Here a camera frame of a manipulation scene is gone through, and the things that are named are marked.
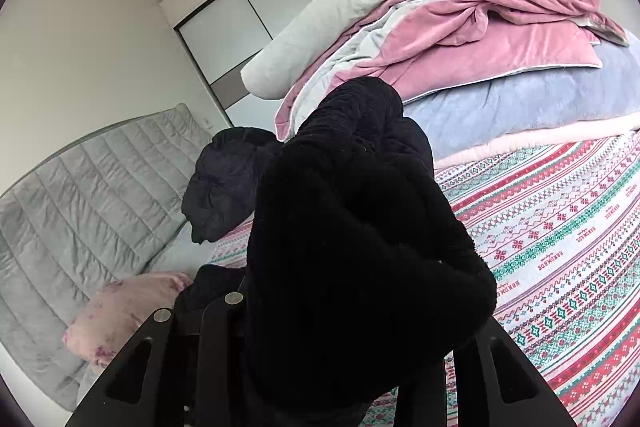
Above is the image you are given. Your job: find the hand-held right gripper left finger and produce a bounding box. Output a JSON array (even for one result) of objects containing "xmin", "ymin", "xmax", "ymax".
[{"xmin": 67, "ymin": 291, "xmax": 251, "ymax": 427}]

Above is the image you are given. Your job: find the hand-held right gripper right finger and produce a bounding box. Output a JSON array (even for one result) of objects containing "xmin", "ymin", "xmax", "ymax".
[{"xmin": 395, "ymin": 318, "xmax": 577, "ymax": 427}]

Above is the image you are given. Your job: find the black quilted jacket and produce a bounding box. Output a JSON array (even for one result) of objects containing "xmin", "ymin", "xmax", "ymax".
[{"xmin": 172, "ymin": 77, "xmax": 498, "ymax": 427}]

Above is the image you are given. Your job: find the pink floral pillow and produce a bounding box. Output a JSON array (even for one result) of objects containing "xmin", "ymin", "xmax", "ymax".
[{"xmin": 62, "ymin": 271, "xmax": 193, "ymax": 368}]

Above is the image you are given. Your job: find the black puffer jacket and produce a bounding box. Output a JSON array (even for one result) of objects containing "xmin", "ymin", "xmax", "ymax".
[{"xmin": 181, "ymin": 127, "xmax": 281, "ymax": 244}]

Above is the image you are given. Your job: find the grey quilted headboard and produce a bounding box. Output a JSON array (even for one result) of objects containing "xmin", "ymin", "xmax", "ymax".
[{"xmin": 0, "ymin": 103, "xmax": 216, "ymax": 413}]

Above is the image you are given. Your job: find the white wardrobe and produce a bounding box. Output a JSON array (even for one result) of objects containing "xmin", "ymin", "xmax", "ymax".
[{"xmin": 160, "ymin": 0, "xmax": 351, "ymax": 128}]

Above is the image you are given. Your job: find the pink and grey blanket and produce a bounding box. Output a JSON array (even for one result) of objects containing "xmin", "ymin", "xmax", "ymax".
[{"xmin": 275, "ymin": 0, "xmax": 631, "ymax": 142}]

